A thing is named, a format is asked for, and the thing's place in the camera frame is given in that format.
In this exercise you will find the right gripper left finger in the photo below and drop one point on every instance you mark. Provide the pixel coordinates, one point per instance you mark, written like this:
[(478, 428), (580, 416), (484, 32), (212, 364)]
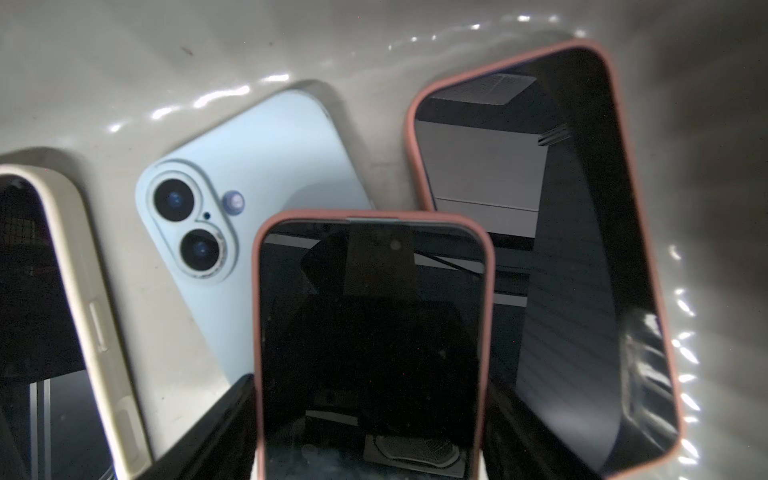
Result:
[(221, 445)]

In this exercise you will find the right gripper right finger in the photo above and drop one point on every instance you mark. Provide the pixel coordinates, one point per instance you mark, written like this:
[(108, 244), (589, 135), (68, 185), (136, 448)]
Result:
[(518, 446)]

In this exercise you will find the black phone pink case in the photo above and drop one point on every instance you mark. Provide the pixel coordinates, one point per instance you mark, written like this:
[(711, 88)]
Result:
[(371, 344), (532, 148)]

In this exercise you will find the light blue phone back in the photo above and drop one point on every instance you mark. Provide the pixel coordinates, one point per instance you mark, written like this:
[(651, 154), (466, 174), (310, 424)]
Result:
[(204, 202)]

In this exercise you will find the beige plastic storage tray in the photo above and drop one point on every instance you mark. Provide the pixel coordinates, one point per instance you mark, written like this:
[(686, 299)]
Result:
[(99, 90)]

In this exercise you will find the black phone cream case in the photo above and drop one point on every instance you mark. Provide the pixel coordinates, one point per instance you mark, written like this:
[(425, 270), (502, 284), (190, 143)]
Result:
[(68, 408)]

